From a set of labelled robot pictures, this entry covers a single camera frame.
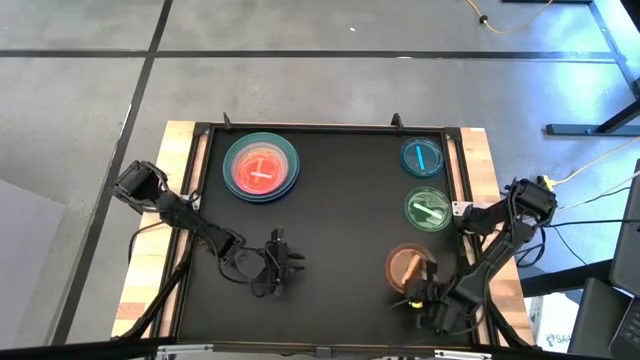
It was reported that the red plastic plate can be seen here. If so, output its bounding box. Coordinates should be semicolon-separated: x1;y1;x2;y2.
232;142;290;197

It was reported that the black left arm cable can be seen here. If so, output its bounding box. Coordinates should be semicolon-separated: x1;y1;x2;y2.
217;247;274;299

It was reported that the yellow extension cable with plug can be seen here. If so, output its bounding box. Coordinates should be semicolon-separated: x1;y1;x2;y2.
463;0;555;36

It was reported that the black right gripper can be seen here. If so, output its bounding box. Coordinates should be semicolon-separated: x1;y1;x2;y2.
401;259;454;332

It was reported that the dark laptop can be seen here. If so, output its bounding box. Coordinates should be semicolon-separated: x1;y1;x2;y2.
607;158;640;360

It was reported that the black desk leg frame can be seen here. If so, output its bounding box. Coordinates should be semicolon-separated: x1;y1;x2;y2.
544;0;640;137

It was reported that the dark grey box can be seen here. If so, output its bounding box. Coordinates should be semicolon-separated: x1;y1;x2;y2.
566;277;632;359

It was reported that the yellow power cable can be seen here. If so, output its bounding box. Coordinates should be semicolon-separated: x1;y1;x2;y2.
536;136;640;190

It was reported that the white cardboard box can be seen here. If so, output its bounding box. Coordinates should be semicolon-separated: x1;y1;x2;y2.
528;293;577;353

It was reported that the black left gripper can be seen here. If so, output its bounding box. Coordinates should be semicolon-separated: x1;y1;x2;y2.
249;227;307;299

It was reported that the black table mat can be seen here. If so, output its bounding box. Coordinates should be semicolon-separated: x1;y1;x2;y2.
176;127;475;347

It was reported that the green plastic plate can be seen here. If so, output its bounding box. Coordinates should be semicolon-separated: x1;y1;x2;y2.
403;185;454;233

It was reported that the small blue plastic plate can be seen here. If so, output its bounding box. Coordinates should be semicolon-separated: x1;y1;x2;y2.
399;136;446;179

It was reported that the orange plastic plate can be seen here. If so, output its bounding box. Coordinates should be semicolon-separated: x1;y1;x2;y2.
384;242;438;295

